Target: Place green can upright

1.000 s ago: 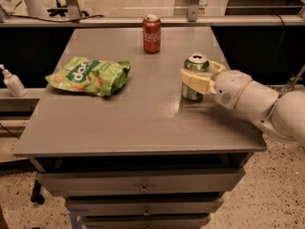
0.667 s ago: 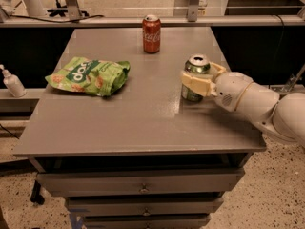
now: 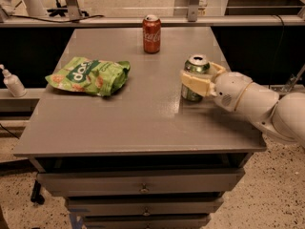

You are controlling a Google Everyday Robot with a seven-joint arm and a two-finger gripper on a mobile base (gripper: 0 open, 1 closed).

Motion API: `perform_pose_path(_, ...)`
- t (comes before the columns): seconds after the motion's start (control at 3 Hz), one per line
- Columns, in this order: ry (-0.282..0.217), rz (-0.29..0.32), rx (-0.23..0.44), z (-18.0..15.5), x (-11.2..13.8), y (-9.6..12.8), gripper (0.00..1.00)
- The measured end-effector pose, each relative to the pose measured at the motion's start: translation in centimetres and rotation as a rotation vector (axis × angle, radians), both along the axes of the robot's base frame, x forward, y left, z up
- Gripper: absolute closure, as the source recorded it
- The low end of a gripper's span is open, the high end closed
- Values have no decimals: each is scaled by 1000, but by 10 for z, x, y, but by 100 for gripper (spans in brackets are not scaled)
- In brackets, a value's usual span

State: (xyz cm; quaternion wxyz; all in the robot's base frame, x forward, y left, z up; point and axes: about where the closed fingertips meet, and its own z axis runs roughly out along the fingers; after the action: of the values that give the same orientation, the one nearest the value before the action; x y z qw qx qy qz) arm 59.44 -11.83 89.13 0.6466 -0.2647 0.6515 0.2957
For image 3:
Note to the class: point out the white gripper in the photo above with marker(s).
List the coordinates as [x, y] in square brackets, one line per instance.
[229, 90]

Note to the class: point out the grey metal post left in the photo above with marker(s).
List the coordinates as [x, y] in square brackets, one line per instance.
[74, 11]

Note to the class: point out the green soda can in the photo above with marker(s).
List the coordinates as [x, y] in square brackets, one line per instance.
[198, 64]

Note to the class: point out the grey metal post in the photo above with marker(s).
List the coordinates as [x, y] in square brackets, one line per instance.
[74, 11]
[192, 13]

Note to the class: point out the grey metal post right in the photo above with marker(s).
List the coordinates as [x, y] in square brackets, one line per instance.
[192, 13]

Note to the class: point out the red Coca-Cola can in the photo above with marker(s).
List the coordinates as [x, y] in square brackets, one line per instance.
[151, 26]

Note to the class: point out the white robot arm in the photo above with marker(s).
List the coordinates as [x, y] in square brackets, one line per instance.
[279, 117]

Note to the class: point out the grey drawer cabinet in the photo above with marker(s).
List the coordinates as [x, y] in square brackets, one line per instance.
[143, 158]

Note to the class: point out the white pump bottle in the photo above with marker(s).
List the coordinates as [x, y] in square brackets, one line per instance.
[13, 83]

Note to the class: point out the green chip bag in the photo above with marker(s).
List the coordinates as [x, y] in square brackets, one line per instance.
[95, 77]

